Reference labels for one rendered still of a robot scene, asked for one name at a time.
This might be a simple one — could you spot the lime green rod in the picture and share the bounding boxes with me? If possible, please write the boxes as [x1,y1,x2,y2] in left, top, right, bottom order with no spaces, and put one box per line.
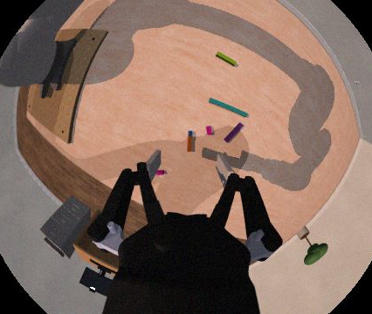
[216,51,237,66]

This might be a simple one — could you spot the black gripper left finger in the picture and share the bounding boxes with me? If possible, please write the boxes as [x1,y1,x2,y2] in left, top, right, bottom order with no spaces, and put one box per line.
[87,149,175,255]

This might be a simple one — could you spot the purple rod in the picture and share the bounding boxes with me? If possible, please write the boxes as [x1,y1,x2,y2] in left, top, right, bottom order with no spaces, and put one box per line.
[224,122,243,143]

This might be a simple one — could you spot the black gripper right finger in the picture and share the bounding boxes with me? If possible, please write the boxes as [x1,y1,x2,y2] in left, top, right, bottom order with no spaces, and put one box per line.
[197,154,283,262]

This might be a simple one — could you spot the turquoise rod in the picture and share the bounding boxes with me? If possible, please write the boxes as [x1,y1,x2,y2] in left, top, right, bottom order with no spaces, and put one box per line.
[209,98,248,117]

